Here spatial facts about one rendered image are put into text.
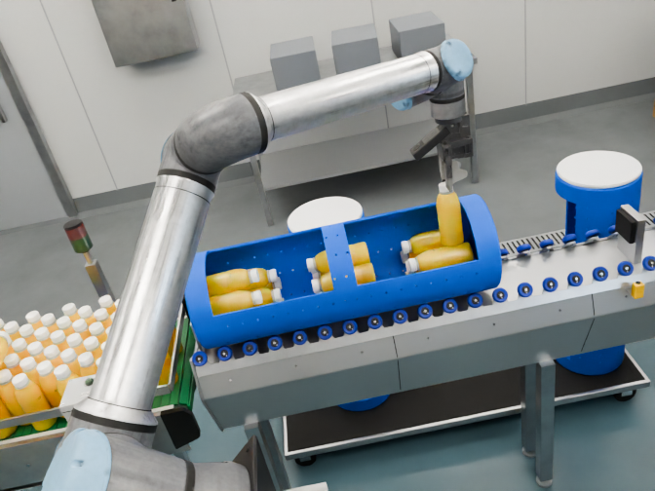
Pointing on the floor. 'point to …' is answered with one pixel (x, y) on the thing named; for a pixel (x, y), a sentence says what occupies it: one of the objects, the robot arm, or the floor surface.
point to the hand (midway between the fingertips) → (445, 184)
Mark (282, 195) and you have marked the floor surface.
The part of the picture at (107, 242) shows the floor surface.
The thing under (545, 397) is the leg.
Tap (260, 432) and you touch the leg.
